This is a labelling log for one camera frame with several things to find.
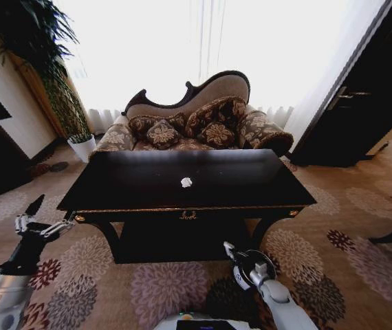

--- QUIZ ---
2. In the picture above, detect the black wooden console table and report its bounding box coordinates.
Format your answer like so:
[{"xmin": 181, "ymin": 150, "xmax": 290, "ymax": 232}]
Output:
[{"xmin": 56, "ymin": 148, "xmax": 318, "ymax": 265}]

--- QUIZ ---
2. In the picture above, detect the white robot front shell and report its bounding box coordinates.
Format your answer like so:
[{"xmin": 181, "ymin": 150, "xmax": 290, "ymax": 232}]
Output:
[{"xmin": 153, "ymin": 311, "xmax": 252, "ymax": 330}]

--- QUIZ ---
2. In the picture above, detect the white plant pot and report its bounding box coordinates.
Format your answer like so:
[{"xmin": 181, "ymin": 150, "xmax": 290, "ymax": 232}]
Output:
[{"xmin": 67, "ymin": 134, "xmax": 98, "ymax": 164}]

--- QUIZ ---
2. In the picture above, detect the white sheer curtain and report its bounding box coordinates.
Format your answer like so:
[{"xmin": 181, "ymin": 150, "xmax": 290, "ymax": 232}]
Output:
[{"xmin": 52, "ymin": 0, "xmax": 388, "ymax": 135}]

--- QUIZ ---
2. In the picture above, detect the dark wooden door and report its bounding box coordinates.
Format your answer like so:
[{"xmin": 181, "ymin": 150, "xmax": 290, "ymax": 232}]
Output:
[{"xmin": 289, "ymin": 0, "xmax": 392, "ymax": 168}]

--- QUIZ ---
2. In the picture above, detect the floral upholstered chaise sofa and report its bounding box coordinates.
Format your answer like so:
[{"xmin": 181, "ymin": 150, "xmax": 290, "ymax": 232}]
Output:
[{"xmin": 91, "ymin": 70, "xmax": 295, "ymax": 160}]

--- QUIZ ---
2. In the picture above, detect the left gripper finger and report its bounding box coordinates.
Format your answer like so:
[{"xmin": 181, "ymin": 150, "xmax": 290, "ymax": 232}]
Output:
[
  {"xmin": 14, "ymin": 194, "xmax": 46, "ymax": 235},
  {"xmin": 39, "ymin": 210, "xmax": 77, "ymax": 239}
]

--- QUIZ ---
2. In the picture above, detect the large dark floral cushion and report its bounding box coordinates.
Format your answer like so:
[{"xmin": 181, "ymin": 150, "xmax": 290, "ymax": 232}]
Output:
[
  {"xmin": 128, "ymin": 113, "xmax": 187, "ymax": 140},
  {"xmin": 186, "ymin": 97, "xmax": 248, "ymax": 139}
]

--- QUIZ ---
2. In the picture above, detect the tall green potted plant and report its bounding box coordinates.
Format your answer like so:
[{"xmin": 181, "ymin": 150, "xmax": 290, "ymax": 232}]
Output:
[{"xmin": 0, "ymin": 0, "xmax": 92, "ymax": 140}]

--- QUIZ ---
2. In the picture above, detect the small dark floral cushion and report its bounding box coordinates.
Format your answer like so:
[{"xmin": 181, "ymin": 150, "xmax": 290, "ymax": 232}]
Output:
[
  {"xmin": 146, "ymin": 120, "xmax": 181, "ymax": 150},
  {"xmin": 197, "ymin": 121, "xmax": 236, "ymax": 150}
]

